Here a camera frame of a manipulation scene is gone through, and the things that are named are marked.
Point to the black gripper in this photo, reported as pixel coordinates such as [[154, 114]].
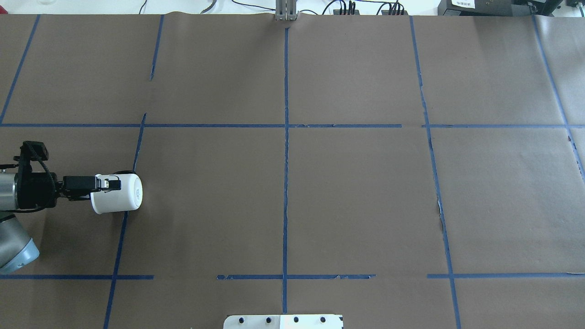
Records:
[[35, 188]]

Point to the white smiley mug black handle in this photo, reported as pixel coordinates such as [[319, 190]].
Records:
[[129, 198]]

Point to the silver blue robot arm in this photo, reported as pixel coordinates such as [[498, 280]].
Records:
[[18, 248]]

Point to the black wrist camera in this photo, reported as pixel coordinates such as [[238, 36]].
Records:
[[31, 151]]

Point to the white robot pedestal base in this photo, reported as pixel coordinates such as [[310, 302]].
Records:
[[284, 321]]

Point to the aluminium frame post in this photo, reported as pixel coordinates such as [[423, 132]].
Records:
[[286, 10]]

